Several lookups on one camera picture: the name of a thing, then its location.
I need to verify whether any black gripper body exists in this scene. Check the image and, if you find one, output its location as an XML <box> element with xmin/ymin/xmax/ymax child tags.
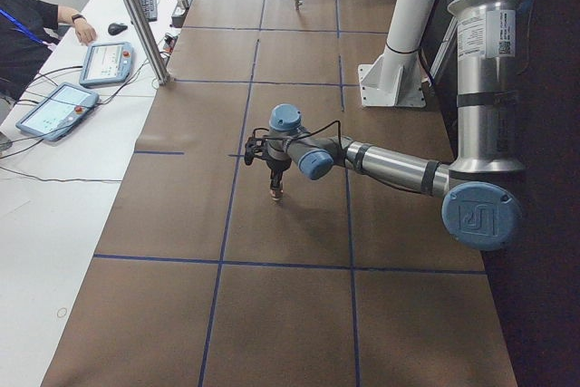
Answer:
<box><xmin>266</xmin><ymin>159</ymin><xmax>290</xmax><ymax>180</ymax></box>

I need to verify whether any white PPR brass valve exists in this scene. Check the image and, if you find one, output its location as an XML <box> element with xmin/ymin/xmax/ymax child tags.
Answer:
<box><xmin>269</xmin><ymin>189</ymin><xmax>284</xmax><ymax>201</ymax></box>

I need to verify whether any seated person's forearm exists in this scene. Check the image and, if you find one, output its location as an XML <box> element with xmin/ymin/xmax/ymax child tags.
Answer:
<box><xmin>57</xmin><ymin>5</ymin><xmax>84</xmax><ymax>26</ymax></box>

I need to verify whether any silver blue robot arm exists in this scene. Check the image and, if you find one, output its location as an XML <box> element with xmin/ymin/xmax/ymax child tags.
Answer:
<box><xmin>245</xmin><ymin>0</ymin><xmax>526</xmax><ymax>251</ymax></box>

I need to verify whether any seated person's hand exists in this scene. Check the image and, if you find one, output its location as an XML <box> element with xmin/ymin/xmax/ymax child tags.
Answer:
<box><xmin>73</xmin><ymin>19</ymin><xmax>97</xmax><ymax>44</ymax></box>

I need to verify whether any orange black connector block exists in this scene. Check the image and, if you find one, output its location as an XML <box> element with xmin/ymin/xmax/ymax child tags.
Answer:
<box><xmin>162</xmin><ymin>34</ymin><xmax>179</xmax><ymax>54</ymax></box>

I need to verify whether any far teach pendant tablet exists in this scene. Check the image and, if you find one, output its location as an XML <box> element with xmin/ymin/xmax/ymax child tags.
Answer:
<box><xmin>79</xmin><ymin>42</ymin><xmax>133</xmax><ymax>88</ymax></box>

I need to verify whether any teach pendant tablet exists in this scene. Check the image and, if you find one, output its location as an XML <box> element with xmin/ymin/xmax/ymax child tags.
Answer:
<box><xmin>79</xmin><ymin>42</ymin><xmax>133</xmax><ymax>88</ymax></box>
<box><xmin>15</xmin><ymin>82</ymin><xmax>100</xmax><ymax>142</ymax></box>

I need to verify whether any black computer mouse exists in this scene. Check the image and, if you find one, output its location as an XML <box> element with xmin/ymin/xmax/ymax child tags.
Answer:
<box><xmin>107</xmin><ymin>23</ymin><xmax>128</xmax><ymax>36</ymax></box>

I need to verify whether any near teach pendant tablet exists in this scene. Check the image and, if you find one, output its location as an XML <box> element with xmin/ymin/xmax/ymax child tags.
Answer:
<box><xmin>15</xmin><ymin>82</ymin><xmax>100</xmax><ymax>142</ymax></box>

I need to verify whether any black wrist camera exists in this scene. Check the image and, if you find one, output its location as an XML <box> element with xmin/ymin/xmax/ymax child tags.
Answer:
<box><xmin>244</xmin><ymin>136</ymin><xmax>267</xmax><ymax>166</ymax></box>

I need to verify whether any aluminium frame post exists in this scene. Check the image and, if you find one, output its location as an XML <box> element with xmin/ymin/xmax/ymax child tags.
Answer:
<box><xmin>123</xmin><ymin>0</ymin><xmax>170</xmax><ymax>86</ymax></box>

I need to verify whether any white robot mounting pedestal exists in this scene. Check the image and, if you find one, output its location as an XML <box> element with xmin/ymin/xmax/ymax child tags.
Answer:
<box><xmin>358</xmin><ymin>0</ymin><xmax>435</xmax><ymax>108</ymax></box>

